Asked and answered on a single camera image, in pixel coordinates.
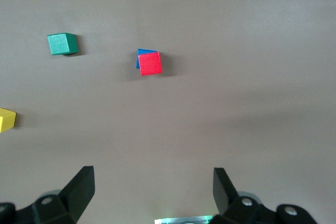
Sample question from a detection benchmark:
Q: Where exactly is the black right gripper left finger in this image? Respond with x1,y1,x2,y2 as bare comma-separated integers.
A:
0,166,95,224

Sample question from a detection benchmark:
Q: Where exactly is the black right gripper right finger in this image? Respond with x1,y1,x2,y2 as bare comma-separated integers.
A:
211,168,317,224

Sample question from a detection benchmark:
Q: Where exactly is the red wooden block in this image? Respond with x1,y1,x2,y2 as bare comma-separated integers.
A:
138,51,163,76

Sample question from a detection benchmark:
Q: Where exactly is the yellow wooden block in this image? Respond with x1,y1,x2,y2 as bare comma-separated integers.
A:
0,108,17,133

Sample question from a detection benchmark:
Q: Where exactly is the green wooden block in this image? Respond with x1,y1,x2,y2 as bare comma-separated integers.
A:
47,33,79,56

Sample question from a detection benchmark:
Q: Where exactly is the blue wooden block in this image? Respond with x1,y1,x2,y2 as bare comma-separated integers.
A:
135,48,158,69

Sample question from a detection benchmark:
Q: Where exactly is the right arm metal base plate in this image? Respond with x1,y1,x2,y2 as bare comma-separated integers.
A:
154,215,214,224

